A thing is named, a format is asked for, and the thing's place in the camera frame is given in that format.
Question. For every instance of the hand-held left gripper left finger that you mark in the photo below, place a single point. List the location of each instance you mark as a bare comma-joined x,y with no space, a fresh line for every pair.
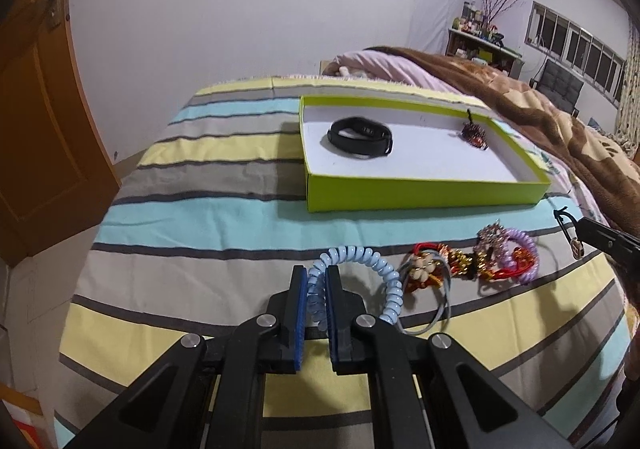
300,309

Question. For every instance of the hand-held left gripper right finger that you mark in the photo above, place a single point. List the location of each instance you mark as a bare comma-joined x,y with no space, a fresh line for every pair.
331,314

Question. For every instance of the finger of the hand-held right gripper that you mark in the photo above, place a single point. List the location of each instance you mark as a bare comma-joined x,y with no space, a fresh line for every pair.
607,239

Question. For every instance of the green cardboard box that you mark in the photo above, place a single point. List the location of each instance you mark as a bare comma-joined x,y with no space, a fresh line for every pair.
425,189

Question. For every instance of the floral curtain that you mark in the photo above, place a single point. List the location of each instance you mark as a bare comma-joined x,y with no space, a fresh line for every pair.
631,94

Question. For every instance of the striped bed sheet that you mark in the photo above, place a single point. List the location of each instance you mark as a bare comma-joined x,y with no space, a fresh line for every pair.
200,189

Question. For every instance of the black chair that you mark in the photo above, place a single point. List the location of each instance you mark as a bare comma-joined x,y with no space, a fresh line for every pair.
560,84

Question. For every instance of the brown patterned blanket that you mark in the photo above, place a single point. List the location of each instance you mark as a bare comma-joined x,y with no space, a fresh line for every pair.
525,99

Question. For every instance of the black wristband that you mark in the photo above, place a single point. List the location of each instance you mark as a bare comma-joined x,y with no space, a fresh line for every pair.
380,136

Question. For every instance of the barred window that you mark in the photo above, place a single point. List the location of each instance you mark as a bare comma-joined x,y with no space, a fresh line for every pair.
575,41

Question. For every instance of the wooden shelf unit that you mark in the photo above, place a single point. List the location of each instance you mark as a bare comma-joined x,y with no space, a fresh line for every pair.
480,49

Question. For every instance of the pink quilt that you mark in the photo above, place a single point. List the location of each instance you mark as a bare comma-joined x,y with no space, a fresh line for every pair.
390,66

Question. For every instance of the group of jars and bottles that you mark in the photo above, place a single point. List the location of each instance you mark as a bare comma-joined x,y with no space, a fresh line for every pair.
472,21

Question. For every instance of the vase of purple branches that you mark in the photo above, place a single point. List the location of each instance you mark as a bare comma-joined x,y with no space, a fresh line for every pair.
495,1

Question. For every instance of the orange cardboard box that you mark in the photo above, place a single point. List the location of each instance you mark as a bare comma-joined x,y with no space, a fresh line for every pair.
20,419

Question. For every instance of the wooden door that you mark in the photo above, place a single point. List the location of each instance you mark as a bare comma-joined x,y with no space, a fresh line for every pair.
45,129

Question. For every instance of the metal door hinge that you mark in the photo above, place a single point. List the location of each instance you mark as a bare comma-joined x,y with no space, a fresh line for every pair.
52,4

